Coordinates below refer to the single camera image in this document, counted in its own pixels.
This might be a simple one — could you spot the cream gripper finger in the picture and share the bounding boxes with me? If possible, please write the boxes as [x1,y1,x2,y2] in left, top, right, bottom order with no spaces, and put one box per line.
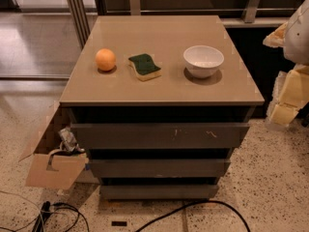
[263,22,288,48]
[266,64,309,131]

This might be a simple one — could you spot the grey top drawer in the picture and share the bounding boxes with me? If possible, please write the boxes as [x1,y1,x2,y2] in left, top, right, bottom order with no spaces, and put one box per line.
[71,123,249,149]

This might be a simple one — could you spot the grey drawer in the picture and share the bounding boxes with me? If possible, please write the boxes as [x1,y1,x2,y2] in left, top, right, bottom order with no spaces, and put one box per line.
[100,185,218,200]
[71,123,249,149]
[90,159,231,178]

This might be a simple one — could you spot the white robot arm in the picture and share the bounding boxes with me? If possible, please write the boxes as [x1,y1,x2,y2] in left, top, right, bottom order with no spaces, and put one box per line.
[263,0,309,131]

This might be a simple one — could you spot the grey drawer cabinet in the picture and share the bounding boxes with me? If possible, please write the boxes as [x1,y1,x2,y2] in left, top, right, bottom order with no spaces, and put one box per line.
[60,15,264,186]

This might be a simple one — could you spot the grey bottom drawer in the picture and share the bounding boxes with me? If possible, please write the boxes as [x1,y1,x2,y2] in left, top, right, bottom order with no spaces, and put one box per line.
[100,185,218,200]

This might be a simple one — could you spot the grey middle drawer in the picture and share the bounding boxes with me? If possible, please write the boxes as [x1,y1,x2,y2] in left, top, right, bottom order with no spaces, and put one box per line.
[90,159,231,178]

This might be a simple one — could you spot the white bowl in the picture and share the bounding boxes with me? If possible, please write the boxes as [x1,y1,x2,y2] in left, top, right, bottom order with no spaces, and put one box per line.
[183,45,224,78]

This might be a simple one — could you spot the green yellow sponge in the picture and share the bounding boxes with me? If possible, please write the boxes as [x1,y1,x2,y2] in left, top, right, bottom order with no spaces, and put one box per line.
[128,53,161,81]

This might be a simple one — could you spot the orange fruit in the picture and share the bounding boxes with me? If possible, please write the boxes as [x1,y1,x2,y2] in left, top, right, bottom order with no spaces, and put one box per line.
[95,48,116,72]

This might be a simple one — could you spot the crumpled silver wrapper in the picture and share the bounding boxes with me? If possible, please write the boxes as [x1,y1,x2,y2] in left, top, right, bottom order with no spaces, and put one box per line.
[59,127,85,154]

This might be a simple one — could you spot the brown cardboard box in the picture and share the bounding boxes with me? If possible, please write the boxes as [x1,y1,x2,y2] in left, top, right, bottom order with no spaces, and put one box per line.
[19,101,89,189]

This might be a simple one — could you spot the black floor cable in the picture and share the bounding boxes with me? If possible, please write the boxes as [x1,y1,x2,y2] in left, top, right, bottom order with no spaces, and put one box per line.
[134,199,252,232]

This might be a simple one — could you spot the metal railing frame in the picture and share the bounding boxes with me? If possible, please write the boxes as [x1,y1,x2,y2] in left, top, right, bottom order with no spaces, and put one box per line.
[67,0,304,44]

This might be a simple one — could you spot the black cable bundle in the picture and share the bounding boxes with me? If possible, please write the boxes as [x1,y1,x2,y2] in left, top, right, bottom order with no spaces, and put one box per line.
[0,200,91,232]

